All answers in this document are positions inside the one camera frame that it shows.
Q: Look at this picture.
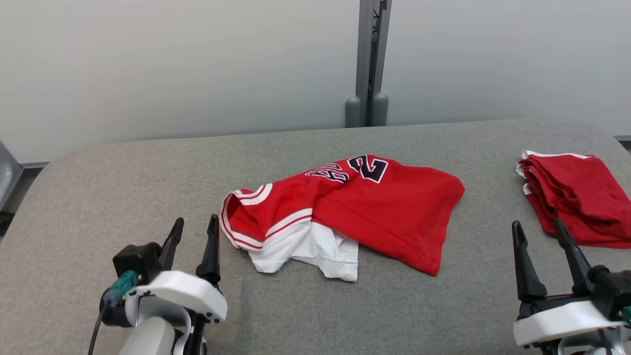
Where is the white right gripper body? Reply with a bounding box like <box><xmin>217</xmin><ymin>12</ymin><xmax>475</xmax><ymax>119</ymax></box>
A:
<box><xmin>513</xmin><ymin>294</ymin><xmax>626</xmax><ymax>349</ymax></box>

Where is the red white basketball jersey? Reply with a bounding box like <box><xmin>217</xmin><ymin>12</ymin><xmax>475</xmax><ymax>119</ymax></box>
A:
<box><xmin>219</xmin><ymin>154</ymin><xmax>465</xmax><ymax>283</ymax></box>

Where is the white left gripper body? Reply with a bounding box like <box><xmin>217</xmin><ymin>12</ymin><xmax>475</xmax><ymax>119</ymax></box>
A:
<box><xmin>124</xmin><ymin>270</ymin><xmax>229</xmax><ymax>327</ymax></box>

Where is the red shorts white stripe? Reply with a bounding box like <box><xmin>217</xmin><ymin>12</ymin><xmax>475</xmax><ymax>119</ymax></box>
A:
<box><xmin>516</xmin><ymin>150</ymin><xmax>631</xmax><ymax>249</ymax></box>

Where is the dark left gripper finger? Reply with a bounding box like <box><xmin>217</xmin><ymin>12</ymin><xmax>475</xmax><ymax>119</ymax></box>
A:
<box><xmin>158</xmin><ymin>217</ymin><xmax>185</xmax><ymax>271</ymax></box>
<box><xmin>195</xmin><ymin>213</ymin><xmax>221</xmax><ymax>287</ymax></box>

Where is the grey partition leg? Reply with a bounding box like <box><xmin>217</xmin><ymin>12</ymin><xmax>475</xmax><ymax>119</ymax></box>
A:
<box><xmin>0</xmin><ymin>141</ymin><xmax>24</xmax><ymax>213</ymax></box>

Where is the grey partition post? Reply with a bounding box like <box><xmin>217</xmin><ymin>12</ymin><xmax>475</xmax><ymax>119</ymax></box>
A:
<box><xmin>345</xmin><ymin>0</ymin><xmax>392</xmax><ymax>128</ymax></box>

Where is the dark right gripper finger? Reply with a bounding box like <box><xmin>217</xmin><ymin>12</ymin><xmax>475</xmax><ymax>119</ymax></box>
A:
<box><xmin>553</xmin><ymin>217</ymin><xmax>595</xmax><ymax>297</ymax></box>
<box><xmin>511</xmin><ymin>220</ymin><xmax>548</xmax><ymax>303</ymax></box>

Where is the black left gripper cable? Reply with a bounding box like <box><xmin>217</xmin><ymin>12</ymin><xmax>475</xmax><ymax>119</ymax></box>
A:
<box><xmin>88</xmin><ymin>301</ymin><xmax>108</xmax><ymax>355</ymax></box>

